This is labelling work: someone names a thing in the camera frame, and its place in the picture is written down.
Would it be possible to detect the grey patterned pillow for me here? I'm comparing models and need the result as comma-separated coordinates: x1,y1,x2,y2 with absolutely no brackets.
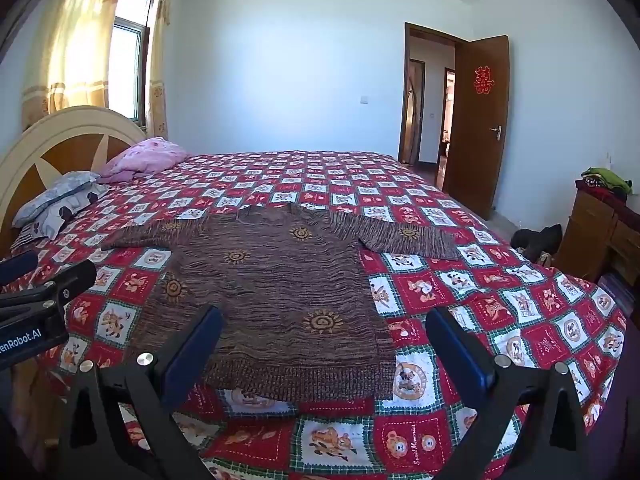
10,171,108,252

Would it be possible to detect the silver door handle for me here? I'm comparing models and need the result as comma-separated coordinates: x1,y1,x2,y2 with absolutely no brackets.
489,126,502,142

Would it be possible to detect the window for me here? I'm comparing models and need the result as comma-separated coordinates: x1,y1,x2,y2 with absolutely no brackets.
107,0,152,126

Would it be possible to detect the pink pillow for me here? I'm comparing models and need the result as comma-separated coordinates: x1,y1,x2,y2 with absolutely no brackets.
99,136,189,183

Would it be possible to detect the cream wooden headboard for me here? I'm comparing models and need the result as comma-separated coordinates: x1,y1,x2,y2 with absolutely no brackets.
0,105,145,256

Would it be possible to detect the yellow curtain left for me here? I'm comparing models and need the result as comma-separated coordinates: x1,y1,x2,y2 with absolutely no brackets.
21,0,117,130

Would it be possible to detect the green cloth pile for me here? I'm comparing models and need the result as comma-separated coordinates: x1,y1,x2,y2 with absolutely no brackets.
582,167,632,196

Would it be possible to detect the red double happiness decal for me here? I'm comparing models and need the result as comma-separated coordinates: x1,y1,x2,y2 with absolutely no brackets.
473,65,495,96

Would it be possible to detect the red patchwork bedspread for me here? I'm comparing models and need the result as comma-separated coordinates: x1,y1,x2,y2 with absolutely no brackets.
17,152,626,479

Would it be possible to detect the yellow curtain right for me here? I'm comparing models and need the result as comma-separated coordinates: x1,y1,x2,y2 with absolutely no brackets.
145,0,171,139

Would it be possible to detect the brown knitted sweater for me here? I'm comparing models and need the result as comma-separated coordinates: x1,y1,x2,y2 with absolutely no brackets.
104,204,459,402

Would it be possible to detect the yellow curtain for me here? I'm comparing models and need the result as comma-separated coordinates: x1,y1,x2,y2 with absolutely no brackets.
145,0,171,139
21,0,117,130

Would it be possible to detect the wooden dresser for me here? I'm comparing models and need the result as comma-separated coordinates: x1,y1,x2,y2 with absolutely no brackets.
553,180,639,304

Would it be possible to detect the black bag on floor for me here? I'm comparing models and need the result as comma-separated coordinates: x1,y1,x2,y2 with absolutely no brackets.
510,224,563,262

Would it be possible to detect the brown wooden door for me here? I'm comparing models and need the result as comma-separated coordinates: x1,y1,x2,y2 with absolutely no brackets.
444,35,510,219

